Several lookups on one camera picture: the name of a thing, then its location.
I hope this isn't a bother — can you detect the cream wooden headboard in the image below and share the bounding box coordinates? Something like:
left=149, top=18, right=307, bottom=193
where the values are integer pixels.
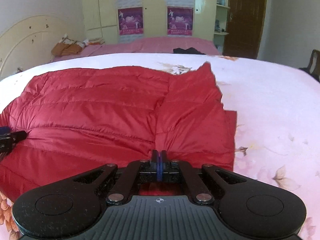
left=0, top=15, right=85, bottom=81

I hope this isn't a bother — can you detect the cream wardrobe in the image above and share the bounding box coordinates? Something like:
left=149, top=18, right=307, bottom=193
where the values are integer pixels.
left=81, top=0, right=218, bottom=44

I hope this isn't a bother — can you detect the white floral bed sheet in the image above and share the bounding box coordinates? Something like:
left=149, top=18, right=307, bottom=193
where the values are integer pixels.
left=0, top=52, right=320, bottom=240

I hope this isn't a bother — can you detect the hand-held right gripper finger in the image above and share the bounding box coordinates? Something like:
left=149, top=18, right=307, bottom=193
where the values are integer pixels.
left=72, top=149, right=161, bottom=206
left=160, top=150, right=248, bottom=205

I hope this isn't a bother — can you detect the wooden chair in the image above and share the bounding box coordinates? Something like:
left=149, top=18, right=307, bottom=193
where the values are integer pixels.
left=308, top=49, right=320, bottom=81

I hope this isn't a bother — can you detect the patterned folded cloth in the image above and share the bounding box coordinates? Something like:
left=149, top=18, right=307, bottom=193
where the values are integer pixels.
left=82, top=37, right=106, bottom=46

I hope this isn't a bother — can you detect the orange brown cloth pile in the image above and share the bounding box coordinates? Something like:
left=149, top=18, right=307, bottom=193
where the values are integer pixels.
left=51, top=39, right=83, bottom=56

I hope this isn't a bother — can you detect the brown wooden door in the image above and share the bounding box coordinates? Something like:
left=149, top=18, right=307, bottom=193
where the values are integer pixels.
left=222, top=0, right=268, bottom=60

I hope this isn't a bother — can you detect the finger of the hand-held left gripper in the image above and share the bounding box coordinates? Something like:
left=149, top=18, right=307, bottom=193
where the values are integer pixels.
left=0, top=127, right=28, bottom=145

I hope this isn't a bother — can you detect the cream open shelf unit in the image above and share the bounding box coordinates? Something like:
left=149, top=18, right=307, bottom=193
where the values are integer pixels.
left=213, top=0, right=232, bottom=53

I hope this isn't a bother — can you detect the black cloth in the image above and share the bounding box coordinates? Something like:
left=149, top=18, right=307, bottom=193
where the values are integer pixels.
left=173, top=47, right=207, bottom=55

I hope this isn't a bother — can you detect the pink bedspread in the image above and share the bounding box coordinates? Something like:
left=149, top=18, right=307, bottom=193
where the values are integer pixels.
left=49, top=37, right=222, bottom=62

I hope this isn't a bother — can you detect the red down jacket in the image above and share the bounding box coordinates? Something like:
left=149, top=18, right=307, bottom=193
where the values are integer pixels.
left=0, top=62, right=238, bottom=203

